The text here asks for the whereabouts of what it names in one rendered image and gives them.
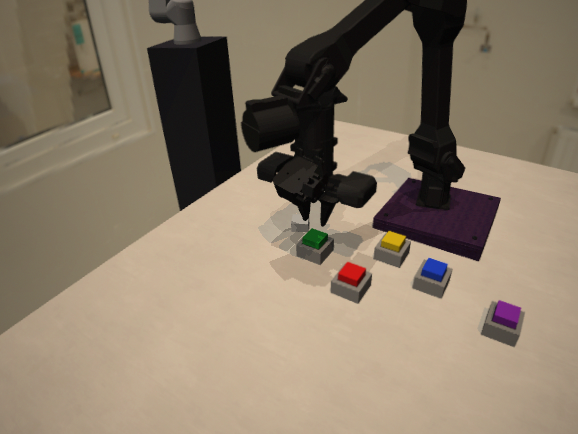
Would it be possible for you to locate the purple button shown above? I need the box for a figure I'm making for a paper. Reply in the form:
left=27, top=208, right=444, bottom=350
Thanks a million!
left=481, top=300, right=525, bottom=348

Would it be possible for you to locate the small beige block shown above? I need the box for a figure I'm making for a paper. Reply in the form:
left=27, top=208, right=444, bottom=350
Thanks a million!
left=291, top=214, right=309, bottom=232

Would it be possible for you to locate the yellow button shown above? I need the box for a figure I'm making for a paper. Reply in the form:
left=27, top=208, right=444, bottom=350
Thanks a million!
left=373, top=231, right=411, bottom=268

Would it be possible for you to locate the red button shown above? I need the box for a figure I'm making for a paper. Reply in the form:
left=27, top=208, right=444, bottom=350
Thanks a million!
left=331, top=262, right=372, bottom=304

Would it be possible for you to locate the green button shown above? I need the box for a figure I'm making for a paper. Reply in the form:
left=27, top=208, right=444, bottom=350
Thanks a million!
left=296, top=228, right=334, bottom=265

